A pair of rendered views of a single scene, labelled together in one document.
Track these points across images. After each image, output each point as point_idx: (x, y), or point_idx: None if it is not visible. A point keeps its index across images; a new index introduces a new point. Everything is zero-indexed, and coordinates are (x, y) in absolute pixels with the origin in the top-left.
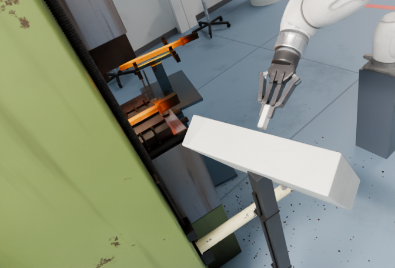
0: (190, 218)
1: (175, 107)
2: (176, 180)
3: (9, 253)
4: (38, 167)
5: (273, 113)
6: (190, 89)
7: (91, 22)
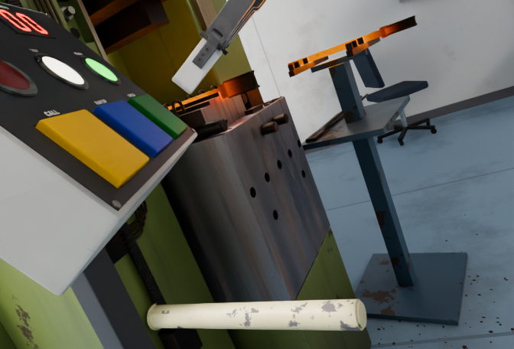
0: (233, 294)
1: (337, 135)
2: (204, 207)
3: None
4: None
5: (205, 55)
6: (384, 117)
7: None
